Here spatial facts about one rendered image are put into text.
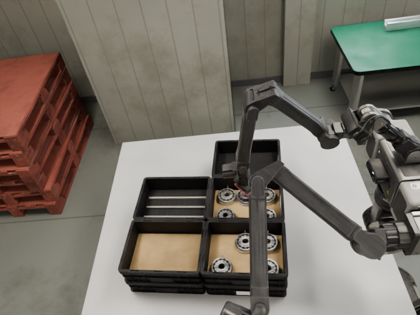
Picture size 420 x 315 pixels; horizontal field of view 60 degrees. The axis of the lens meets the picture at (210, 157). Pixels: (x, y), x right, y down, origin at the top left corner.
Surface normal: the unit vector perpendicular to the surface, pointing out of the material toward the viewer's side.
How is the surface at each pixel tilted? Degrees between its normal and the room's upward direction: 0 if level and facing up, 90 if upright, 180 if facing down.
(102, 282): 0
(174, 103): 90
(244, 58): 90
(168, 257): 0
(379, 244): 39
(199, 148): 0
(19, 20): 90
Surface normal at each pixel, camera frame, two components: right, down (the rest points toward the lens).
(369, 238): -0.09, -0.11
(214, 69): 0.00, 0.71
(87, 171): -0.12, -0.70
